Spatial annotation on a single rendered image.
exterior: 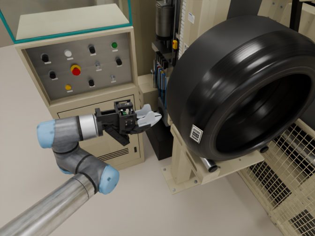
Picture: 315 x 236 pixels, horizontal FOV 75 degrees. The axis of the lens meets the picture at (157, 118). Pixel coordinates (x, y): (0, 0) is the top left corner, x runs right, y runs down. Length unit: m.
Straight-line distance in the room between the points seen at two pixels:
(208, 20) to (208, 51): 0.25
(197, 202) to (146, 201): 0.42
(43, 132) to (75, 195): 0.18
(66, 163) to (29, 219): 0.20
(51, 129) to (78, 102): 0.72
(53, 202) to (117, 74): 0.91
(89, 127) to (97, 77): 0.72
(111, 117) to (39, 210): 0.28
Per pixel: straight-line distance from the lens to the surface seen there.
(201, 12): 0.89
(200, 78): 0.65
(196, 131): 0.68
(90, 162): 0.63
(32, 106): 2.92
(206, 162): 0.95
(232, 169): 1.10
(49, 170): 2.20
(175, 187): 1.88
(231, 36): 0.71
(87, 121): 0.61
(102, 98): 1.32
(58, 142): 0.62
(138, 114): 0.68
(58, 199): 0.55
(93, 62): 1.24
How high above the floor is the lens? 1.71
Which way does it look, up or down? 46 degrees down
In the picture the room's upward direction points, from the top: straight up
